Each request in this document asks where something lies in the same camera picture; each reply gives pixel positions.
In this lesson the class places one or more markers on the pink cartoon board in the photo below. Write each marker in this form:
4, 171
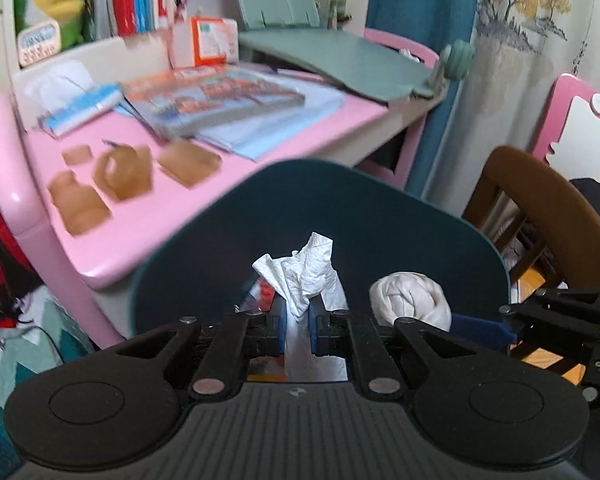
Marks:
575, 120

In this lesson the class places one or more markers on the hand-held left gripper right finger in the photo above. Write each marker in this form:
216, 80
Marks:
314, 330

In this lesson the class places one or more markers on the green round knob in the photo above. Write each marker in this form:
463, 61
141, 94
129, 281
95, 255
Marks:
457, 60

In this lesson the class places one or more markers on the small green figurine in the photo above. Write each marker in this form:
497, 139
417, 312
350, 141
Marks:
337, 7

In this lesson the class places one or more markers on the red black backpack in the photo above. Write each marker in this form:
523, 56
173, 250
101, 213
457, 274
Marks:
0, 240

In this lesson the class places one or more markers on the blue white tissue pack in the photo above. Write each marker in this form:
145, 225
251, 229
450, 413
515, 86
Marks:
80, 110

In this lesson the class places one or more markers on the green tilting desk board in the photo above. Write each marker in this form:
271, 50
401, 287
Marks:
350, 60

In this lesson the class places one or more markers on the orange white box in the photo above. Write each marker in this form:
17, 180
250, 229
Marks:
207, 40

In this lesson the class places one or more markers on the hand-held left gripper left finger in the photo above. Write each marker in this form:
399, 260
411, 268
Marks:
280, 330

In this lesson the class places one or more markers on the dark cloth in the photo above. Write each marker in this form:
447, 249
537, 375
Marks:
597, 205

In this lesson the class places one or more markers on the zigzag quilted blanket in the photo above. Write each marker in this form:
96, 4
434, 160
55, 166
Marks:
15, 370

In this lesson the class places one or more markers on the white sock ball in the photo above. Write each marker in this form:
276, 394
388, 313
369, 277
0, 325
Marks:
410, 300

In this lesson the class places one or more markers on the pink desk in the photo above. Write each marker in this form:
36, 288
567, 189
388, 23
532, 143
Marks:
145, 230

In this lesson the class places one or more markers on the white tissue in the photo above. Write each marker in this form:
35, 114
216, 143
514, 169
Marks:
305, 270

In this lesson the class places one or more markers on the brown flat piece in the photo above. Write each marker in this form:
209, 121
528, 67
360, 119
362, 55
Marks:
77, 207
77, 155
190, 165

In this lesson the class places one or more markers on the brown tape roll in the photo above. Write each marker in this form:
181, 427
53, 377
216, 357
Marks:
125, 172

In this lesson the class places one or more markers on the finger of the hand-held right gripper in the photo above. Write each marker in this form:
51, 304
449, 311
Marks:
480, 327

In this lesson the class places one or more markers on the white tree print curtain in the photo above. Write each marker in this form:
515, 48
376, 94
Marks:
530, 85

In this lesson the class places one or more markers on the brown wooden chair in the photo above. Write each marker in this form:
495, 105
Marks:
530, 175

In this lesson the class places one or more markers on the pale blue paper sheets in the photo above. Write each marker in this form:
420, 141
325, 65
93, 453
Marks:
290, 125

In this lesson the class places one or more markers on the orange cover magazine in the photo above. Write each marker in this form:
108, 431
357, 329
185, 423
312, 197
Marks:
210, 97

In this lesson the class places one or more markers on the blue curtain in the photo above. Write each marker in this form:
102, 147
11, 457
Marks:
420, 60

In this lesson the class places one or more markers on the white crumpled plastic bag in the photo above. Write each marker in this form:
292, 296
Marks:
55, 80

